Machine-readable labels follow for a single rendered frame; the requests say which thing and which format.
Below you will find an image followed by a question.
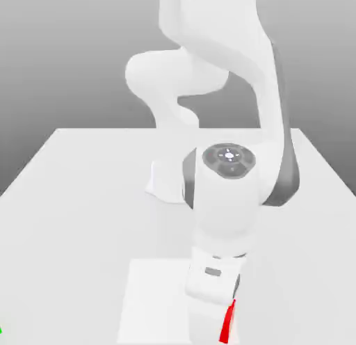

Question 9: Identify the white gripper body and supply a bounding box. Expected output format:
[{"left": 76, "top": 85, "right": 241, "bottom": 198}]
[{"left": 188, "top": 294, "right": 241, "bottom": 345}]

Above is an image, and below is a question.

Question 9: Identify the small red cube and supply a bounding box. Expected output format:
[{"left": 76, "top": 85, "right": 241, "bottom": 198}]
[{"left": 218, "top": 298, "right": 237, "bottom": 345}]

